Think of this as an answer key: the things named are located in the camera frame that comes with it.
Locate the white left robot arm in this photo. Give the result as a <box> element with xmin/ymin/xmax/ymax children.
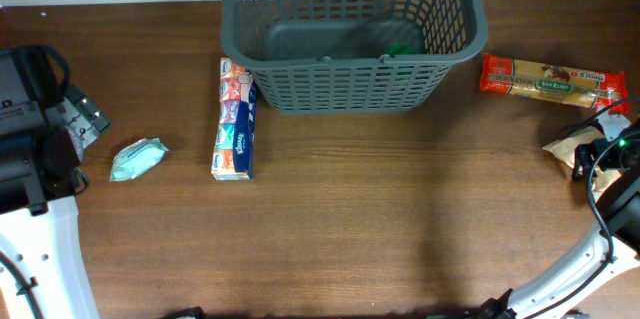
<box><xmin>1</xmin><ymin>45</ymin><xmax>111</xmax><ymax>318</ymax></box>

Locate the brown paper bag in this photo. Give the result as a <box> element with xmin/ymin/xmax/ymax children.
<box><xmin>543</xmin><ymin>127</ymin><xmax>621</xmax><ymax>201</ymax></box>

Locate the grey plastic mesh basket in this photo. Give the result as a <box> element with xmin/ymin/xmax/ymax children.
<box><xmin>221</xmin><ymin>0</ymin><xmax>488</xmax><ymax>114</ymax></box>

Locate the colourful Kleenex tissue pack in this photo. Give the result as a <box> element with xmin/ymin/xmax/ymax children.
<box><xmin>211</xmin><ymin>57</ymin><xmax>257</xmax><ymax>181</ymax></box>

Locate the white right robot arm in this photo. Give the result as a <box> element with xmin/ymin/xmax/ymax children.
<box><xmin>474</xmin><ymin>122</ymin><xmax>639</xmax><ymax>319</ymax></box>

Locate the San Remo spaghetti packet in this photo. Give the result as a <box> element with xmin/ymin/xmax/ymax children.
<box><xmin>480</xmin><ymin>53</ymin><xmax>628</xmax><ymax>109</ymax></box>

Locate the green lid spice jar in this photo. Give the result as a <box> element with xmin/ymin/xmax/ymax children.
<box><xmin>385</xmin><ymin>44</ymin><xmax>416</xmax><ymax>76</ymax></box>

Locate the teal wet wipes packet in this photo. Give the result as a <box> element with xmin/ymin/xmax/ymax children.
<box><xmin>110</xmin><ymin>138</ymin><xmax>169</xmax><ymax>182</ymax></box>

